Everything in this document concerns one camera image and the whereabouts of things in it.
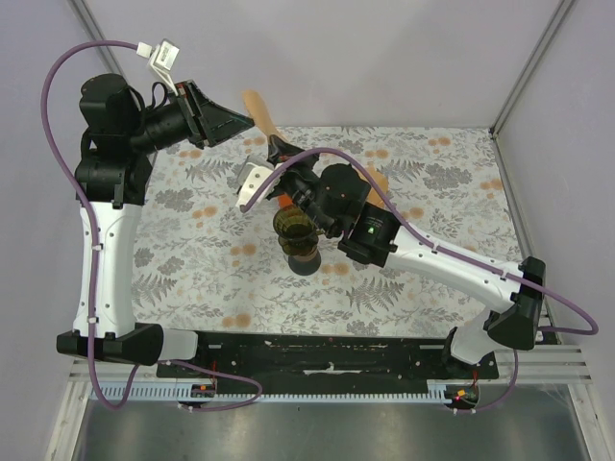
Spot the floral tablecloth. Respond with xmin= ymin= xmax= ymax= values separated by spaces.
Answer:
xmin=132 ymin=127 xmax=522 ymax=338

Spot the orange coffee filter box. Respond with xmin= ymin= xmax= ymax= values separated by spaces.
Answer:
xmin=278 ymin=195 xmax=293 ymax=208

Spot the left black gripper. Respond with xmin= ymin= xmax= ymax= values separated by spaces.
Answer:
xmin=127 ymin=80 xmax=255 ymax=155

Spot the purple cable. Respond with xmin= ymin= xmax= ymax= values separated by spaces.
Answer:
xmin=239 ymin=147 xmax=601 ymax=415
xmin=40 ymin=40 xmax=263 ymax=414

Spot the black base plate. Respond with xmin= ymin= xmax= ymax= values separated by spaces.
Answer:
xmin=189 ymin=331 xmax=499 ymax=393

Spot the white cable duct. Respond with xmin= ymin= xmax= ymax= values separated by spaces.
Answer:
xmin=89 ymin=378 xmax=457 ymax=403

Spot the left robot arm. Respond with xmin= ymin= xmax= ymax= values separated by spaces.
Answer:
xmin=56 ymin=74 xmax=254 ymax=377

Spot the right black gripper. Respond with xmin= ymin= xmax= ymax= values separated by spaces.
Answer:
xmin=266 ymin=135 xmax=337 ymax=238

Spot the aluminium frame rail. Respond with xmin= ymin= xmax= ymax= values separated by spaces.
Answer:
xmin=71 ymin=0 xmax=126 ymax=78

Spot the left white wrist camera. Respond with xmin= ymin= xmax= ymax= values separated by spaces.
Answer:
xmin=135 ymin=39 xmax=180 ymax=95

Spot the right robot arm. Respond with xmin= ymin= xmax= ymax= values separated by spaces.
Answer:
xmin=267 ymin=134 xmax=546 ymax=378

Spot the red capped dark bottle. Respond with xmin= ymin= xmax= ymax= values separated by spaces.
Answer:
xmin=288 ymin=250 xmax=322 ymax=277

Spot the green glass coffee dripper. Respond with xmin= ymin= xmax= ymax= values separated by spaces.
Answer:
xmin=273 ymin=206 xmax=322 ymax=256

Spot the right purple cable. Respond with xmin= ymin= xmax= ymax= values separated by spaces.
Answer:
xmin=239 ymin=147 xmax=601 ymax=415

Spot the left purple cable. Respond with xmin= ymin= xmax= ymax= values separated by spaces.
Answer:
xmin=40 ymin=40 xmax=263 ymax=414

